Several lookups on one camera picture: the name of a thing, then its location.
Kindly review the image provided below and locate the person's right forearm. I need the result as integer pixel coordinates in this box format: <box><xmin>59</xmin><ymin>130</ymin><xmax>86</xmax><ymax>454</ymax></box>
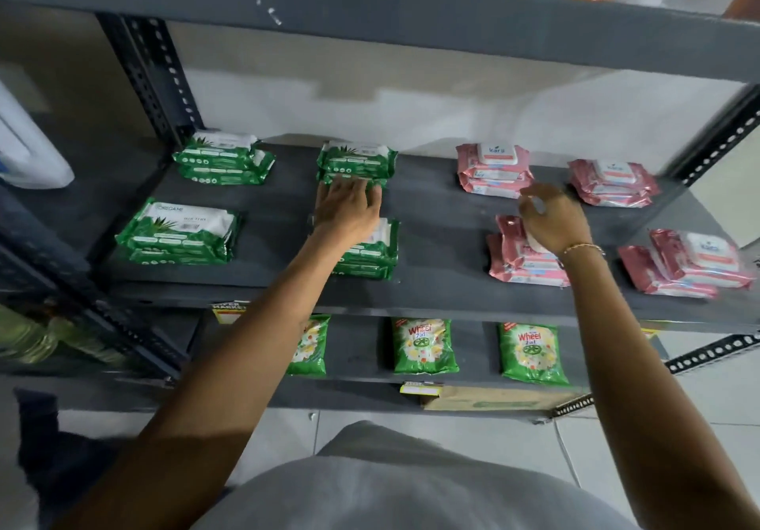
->
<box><xmin>558</xmin><ymin>243</ymin><xmax>760</xmax><ymax>530</ymax></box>

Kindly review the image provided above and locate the person's left hand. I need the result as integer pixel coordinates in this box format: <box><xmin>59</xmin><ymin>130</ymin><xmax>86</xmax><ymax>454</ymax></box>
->
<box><xmin>312</xmin><ymin>177</ymin><xmax>384</xmax><ymax>247</ymax></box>

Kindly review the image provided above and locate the gold bracelet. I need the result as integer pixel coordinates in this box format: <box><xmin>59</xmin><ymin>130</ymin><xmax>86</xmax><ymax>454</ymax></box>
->
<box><xmin>558</xmin><ymin>243</ymin><xmax>606</xmax><ymax>260</ymax></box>

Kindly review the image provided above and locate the green detergent pouch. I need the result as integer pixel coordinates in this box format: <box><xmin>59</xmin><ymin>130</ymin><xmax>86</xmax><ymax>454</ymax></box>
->
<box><xmin>286</xmin><ymin>314</ymin><xmax>331</xmax><ymax>378</ymax></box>
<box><xmin>391</xmin><ymin>317</ymin><xmax>460</xmax><ymax>376</ymax></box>
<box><xmin>498</xmin><ymin>322</ymin><xmax>571</xmax><ymax>387</ymax></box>

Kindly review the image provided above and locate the person's grey shirt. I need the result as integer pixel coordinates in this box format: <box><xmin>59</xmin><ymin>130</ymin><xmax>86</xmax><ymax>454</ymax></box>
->
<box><xmin>190</xmin><ymin>420</ymin><xmax>642</xmax><ymax>530</ymax></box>

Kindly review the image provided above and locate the person's right hand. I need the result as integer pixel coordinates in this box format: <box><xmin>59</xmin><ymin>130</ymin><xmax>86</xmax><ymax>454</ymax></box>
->
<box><xmin>518</xmin><ymin>184</ymin><xmax>595</xmax><ymax>258</ymax></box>

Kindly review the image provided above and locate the brown cardboard sheet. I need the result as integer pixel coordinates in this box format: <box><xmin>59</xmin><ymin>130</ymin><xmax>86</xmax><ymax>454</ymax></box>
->
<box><xmin>422</xmin><ymin>385</ymin><xmax>591</xmax><ymax>413</ymax></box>

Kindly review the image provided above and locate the dark metal side rack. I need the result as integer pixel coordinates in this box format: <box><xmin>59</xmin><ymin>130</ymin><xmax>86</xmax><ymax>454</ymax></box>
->
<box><xmin>0</xmin><ymin>182</ymin><xmax>191</xmax><ymax>382</ymax></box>

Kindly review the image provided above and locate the pink wipes pack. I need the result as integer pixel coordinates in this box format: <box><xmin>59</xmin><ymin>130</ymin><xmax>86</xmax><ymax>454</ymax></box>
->
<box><xmin>495</xmin><ymin>214</ymin><xmax>564</xmax><ymax>270</ymax></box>

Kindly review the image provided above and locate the white plastic jug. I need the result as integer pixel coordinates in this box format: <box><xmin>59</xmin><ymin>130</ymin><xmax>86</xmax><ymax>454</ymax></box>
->
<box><xmin>0</xmin><ymin>80</ymin><xmax>76</xmax><ymax>191</ymax></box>

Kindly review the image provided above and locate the person's left forearm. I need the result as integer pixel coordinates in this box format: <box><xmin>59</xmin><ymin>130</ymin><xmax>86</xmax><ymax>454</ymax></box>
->
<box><xmin>56</xmin><ymin>234</ymin><xmax>357</xmax><ymax>530</ymax></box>

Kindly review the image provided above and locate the grey metal shelf rack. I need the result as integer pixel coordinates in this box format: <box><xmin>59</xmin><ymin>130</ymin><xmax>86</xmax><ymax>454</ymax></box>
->
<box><xmin>0</xmin><ymin>0</ymin><xmax>760</xmax><ymax>425</ymax></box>

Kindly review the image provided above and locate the row of yellow oil bottles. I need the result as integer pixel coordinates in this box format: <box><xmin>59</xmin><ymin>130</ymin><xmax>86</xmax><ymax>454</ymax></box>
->
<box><xmin>0</xmin><ymin>304</ymin><xmax>128</xmax><ymax>367</ymax></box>

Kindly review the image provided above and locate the group of pink packets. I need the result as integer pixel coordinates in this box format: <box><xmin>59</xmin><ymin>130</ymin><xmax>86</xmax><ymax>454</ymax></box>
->
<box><xmin>455</xmin><ymin>142</ymin><xmax>756</xmax><ymax>300</ymax></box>

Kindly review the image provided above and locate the group of green packets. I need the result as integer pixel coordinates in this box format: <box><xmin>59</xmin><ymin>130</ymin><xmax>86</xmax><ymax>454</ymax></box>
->
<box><xmin>114</xmin><ymin>129</ymin><xmax>400</xmax><ymax>281</ymax></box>

